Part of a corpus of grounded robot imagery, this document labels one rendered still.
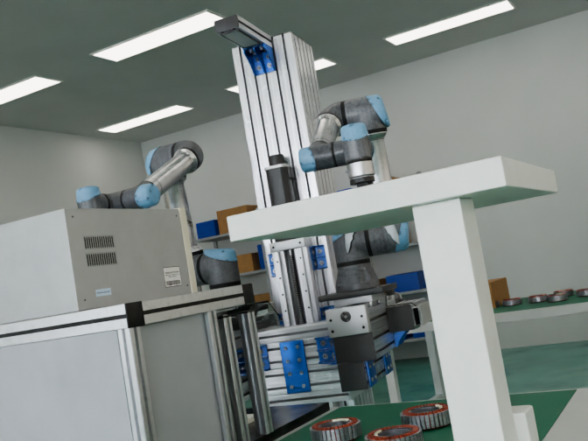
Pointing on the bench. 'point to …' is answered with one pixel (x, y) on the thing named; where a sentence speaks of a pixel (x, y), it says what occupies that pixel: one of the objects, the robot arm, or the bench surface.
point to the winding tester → (92, 261)
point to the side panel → (177, 381)
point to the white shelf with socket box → (435, 271)
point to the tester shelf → (123, 315)
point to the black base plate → (288, 419)
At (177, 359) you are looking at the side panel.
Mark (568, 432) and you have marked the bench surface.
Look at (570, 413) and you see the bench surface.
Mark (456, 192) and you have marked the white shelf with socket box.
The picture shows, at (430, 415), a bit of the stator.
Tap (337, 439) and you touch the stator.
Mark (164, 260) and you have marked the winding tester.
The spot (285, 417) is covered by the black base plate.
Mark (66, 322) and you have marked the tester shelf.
